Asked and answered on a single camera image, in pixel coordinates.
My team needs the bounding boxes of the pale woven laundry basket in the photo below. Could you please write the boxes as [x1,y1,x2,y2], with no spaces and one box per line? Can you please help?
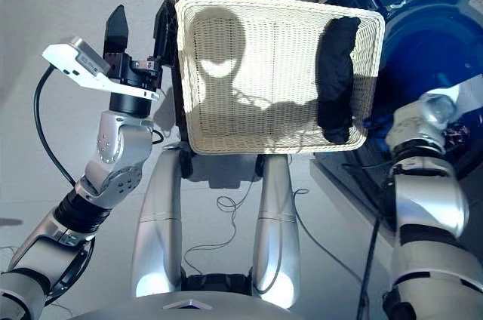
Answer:
[174,0,386,155]

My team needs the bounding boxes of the black robot hip section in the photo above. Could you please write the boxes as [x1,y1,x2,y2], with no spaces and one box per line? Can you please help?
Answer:
[180,272,254,297]

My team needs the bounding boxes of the thin grey floor cable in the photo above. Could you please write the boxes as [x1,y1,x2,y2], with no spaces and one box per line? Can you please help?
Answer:
[183,183,258,276]

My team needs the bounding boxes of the grey washing machine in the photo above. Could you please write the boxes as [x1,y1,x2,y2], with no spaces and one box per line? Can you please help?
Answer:
[309,0,483,260]

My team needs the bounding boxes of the thin dark floor cable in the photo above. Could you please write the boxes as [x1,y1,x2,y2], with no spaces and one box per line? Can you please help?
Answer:
[290,187,369,298]

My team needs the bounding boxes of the silver robot torso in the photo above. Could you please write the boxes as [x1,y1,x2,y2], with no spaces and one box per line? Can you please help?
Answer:
[66,289,303,320]

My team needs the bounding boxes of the black cloth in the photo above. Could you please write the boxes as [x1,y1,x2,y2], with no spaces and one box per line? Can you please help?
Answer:
[315,16,362,144]

